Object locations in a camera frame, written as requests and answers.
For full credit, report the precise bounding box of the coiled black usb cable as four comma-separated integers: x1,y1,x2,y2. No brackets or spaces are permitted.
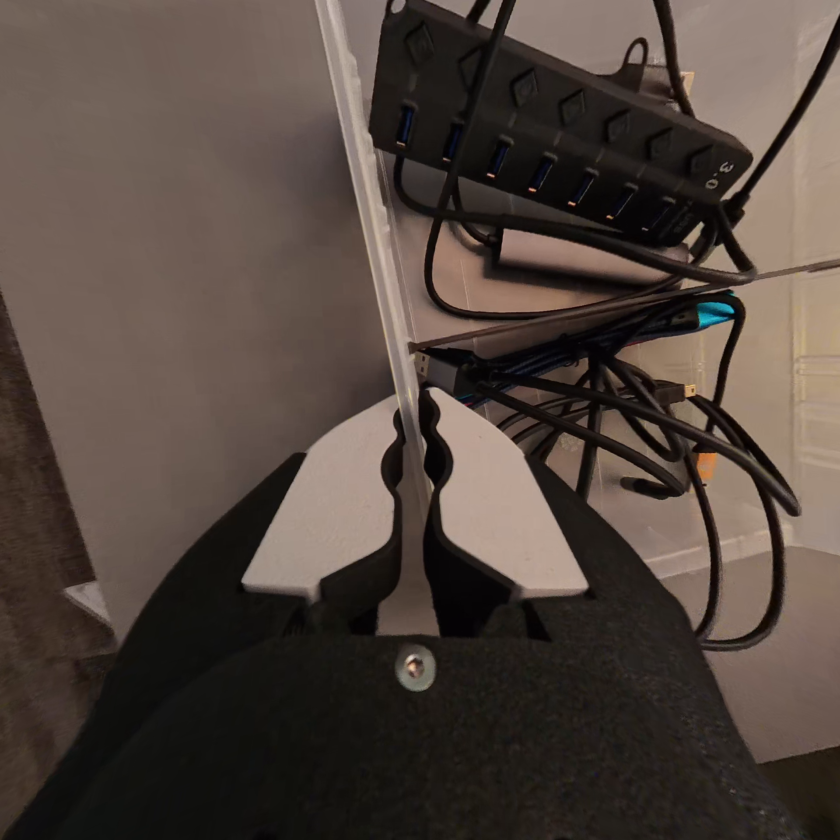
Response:
495,354,788,651

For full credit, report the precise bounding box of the blue braided usb cable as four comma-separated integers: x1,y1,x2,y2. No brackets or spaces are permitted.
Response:
459,294,747,401

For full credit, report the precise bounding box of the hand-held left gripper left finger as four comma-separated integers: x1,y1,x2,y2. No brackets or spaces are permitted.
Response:
241,400,404,601

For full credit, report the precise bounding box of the grey metal usb hub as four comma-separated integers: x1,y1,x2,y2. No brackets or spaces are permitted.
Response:
489,228,691,287

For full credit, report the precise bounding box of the thin black bin divider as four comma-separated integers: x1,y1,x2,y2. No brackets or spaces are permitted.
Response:
408,258,840,350

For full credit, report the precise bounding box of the long black usb hub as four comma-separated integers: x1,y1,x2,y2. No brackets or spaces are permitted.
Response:
369,0,754,248

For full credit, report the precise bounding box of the thin black hub cable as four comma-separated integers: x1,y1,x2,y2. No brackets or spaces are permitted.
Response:
424,213,759,319

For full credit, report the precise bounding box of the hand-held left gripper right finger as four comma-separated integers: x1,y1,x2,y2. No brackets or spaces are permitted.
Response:
420,387,589,601

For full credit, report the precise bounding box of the clear plastic bin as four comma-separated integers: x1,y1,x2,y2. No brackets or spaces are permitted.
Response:
314,0,840,581

